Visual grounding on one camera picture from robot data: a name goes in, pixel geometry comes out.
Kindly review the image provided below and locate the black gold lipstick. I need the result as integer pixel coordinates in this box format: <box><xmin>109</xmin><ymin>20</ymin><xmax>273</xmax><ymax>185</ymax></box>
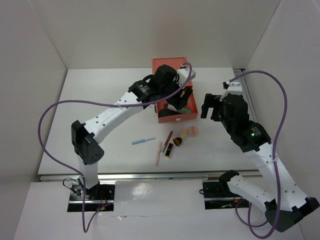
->
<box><xmin>164</xmin><ymin>143</ymin><xmax>174</xmax><ymax>159</ymax></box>

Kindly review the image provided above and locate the square black compact case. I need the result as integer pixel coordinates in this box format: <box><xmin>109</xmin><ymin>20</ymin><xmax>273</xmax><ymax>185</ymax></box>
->
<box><xmin>158</xmin><ymin>108</ymin><xmax>180</xmax><ymax>118</ymax></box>

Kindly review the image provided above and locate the aluminium front rail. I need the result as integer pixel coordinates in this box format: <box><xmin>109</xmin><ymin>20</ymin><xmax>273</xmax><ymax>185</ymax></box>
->
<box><xmin>39</xmin><ymin>170</ymin><xmax>262</xmax><ymax>182</ymax></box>

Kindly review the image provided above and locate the small black kabuki brush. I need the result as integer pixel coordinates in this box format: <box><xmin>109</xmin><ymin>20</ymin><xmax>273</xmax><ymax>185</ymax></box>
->
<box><xmin>173</xmin><ymin>137</ymin><xmax>183</xmax><ymax>147</ymax></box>

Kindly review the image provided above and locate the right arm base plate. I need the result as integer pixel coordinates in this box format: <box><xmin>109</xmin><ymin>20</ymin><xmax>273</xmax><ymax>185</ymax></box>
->
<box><xmin>199</xmin><ymin>181</ymin><xmax>249</xmax><ymax>210</ymax></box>

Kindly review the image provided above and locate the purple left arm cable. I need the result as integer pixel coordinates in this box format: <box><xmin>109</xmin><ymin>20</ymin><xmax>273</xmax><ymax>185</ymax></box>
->
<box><xmin>37</xmin><ymin>62</ymin><xmax>193</xmax><ymax>233</ymax></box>

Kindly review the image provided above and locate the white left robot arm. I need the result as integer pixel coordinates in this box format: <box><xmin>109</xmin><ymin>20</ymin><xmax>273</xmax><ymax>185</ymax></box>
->
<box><xmin>71</xmin><ymin>64</ymin><xmax>196</xmax><ymax>200</ymax></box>

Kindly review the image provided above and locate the beige teardrop makeup sponge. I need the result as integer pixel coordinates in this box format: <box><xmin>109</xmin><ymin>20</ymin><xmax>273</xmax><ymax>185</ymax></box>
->
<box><xmin>179</xmin><ymin>128</ymin><xmax>188</xmax><ymax>140</ymax></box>

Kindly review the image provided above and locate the light blue makeup pencil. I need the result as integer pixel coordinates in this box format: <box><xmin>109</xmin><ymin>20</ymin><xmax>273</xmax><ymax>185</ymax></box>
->
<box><xmin>131</xmin><ymin>137</ymin><xmax>156</xmax><ymax>145</ymax></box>

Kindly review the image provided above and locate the coral three-tier drawer organizer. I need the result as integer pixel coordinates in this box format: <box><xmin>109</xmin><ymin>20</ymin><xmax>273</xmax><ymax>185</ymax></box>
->
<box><xmin>149</xmin><ymin>57</ymin><xmax>195</xmax><ymax>89</ymax></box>

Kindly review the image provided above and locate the round beige powder puff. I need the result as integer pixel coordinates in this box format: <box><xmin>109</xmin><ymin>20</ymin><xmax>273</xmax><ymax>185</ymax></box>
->
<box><xmin>187</xmin><ymin>126</ymin><xmax>199</xmax><ymax>137</ymax></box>

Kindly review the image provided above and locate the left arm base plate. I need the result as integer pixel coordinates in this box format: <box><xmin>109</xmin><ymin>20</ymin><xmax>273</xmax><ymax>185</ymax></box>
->
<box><xmin>66</xmin><ymin>181</ymin><xmax>116</xmax><ymax>213</ymax></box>

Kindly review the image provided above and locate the mint green makeup tube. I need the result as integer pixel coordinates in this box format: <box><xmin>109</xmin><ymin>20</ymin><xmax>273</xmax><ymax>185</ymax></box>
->
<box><xmin>167</xmin><ymin>104</ymin><xmax>192</xmax><ymax>114</ymax></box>

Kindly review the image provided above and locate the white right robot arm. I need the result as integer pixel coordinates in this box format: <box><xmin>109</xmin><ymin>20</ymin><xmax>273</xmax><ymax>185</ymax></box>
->
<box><xmin>200</xmin><ymin>93</ymin><xmax>320</xmax><ymax>233</ymax></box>

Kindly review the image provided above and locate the red lip gloss wand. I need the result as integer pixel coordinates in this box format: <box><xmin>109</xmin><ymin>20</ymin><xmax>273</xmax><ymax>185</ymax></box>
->
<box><xmin>161</xmin><ymin>130</ymin><xmax>173</xmax><ymax>153</ymax></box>

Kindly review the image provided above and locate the pink makeup stick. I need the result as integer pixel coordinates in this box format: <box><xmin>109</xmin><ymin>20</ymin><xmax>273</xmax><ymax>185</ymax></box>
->
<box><xmin>155</xmin><ymin>141</ymin><xmax>163</xmax><ymax>167</ymax></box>

